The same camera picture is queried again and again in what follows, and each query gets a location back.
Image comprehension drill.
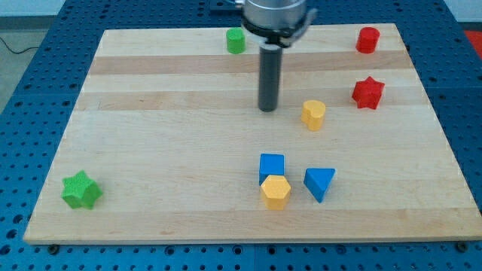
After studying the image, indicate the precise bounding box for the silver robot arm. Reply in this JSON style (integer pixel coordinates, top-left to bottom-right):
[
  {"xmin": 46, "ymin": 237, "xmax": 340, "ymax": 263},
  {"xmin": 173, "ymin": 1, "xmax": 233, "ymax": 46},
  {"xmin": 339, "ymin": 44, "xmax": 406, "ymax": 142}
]
[{"xmin": 235, "ymin": 0, "xmax": 318, "ymax": 112}]

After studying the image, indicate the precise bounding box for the black cable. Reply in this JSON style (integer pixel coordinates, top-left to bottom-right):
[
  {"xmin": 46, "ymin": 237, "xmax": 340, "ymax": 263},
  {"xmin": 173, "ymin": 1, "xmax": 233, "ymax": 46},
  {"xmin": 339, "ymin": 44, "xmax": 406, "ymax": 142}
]
[{"xmin": 0, "ymin": 36, "xmax": 41, "ymax": 55}]

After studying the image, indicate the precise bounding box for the green cylinder block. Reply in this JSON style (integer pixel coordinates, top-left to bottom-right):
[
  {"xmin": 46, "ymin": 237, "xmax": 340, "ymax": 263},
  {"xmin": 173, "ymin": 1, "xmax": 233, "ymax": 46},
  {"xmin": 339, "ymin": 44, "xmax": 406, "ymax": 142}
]
[{"xmin": 225, "ymin": 27, "xmax": 246, "ymax": 54}]

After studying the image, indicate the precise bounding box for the green star block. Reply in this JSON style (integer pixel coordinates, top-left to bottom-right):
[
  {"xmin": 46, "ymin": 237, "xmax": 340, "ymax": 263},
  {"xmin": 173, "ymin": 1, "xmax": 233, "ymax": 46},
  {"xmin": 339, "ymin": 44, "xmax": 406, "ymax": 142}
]
[{"xmin": 61, "ymin": 170, "xmax": 103, "ymax": 209}]

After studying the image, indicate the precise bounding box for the yellow heart block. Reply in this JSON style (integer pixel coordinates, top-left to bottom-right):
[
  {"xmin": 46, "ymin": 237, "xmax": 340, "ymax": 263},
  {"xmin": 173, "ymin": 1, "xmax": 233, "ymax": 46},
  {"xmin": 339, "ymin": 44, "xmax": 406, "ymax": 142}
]
[{"xmin": 300, "ymin": 99, "xmax": 326, "ymax": 131}]

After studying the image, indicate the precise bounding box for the red cylinder block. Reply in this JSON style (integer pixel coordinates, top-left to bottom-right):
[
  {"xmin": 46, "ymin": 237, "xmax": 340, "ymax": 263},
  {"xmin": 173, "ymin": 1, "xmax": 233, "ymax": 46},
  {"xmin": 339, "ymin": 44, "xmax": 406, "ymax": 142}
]
[{"xmin": 355, "ymin": 26, "xmax": 380, "ymax": 54}]

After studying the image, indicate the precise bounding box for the wooden board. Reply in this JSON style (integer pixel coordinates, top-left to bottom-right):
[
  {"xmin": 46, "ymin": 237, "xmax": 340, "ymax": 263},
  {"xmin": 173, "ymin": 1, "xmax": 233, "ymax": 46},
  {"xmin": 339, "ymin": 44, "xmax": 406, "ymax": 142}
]
[{"xmin": 23, "ymin": 23, "xmax": 481, "ymax": 245}]

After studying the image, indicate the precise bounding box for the red star block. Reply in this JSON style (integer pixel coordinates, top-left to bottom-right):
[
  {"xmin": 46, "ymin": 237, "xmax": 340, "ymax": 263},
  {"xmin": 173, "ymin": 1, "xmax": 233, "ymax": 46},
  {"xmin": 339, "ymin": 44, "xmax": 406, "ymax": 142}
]
[{"xmin": 352, "ymin": 76, "xmax": 385, "ymax": 110}]

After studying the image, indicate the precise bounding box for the blue cube block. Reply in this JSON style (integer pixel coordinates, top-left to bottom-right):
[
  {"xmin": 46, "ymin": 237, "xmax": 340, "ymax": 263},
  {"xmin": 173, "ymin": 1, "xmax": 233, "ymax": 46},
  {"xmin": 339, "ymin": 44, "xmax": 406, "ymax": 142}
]
[{"xmin": 258, "ymin": 154, "xmax": 285, "ymax": 185}]

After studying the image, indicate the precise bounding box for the blue triangle block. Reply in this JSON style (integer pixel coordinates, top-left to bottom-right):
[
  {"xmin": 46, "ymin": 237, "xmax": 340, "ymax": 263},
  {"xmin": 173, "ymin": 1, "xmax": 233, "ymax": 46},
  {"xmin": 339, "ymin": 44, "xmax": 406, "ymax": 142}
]
[{"xmin": 304, "ymin": 168, "xmax": 336, "ymax": 203}]

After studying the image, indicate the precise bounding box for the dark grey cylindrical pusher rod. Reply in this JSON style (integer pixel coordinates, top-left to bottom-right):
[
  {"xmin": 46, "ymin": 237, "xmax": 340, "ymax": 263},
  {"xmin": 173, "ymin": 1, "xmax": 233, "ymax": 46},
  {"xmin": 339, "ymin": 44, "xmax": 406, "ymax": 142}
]
[{"xmin": 258, "ymin": 47, "xmax": 282, "ymax": 112}]

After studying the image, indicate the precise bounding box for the yellow hexagon block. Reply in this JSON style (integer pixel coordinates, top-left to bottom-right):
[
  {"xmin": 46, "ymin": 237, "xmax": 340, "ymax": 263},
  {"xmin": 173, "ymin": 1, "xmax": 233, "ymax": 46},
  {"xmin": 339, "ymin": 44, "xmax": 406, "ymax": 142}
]
[{"xmin": 260, "ymin": 175, "xmax": 291, "ymax": 211}]

